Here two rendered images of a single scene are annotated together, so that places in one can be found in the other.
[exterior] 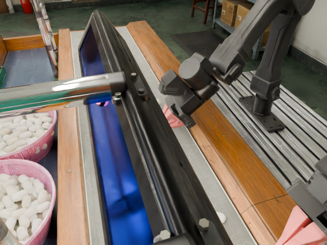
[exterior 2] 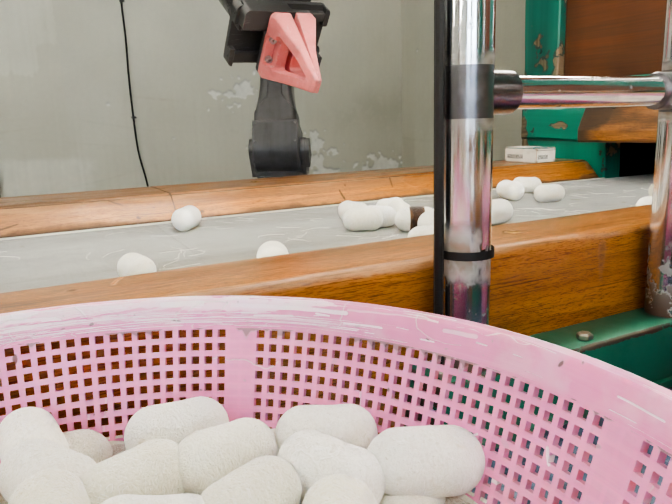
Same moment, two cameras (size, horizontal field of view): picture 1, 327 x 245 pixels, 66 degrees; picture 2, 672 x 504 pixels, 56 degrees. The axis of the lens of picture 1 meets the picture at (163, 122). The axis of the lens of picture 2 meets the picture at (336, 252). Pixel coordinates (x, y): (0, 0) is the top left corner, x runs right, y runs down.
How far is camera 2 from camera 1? 65 cm
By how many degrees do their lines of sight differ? 90
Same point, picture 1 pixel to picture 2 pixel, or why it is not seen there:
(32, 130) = not seen: outside the picture
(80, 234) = (253, 262)
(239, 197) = (141, 207)
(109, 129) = not seen: outside the picture
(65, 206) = (115, 295)
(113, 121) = not seen: outside the picture
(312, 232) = (307, 20)
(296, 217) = (285, 21)
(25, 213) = (80, 463)
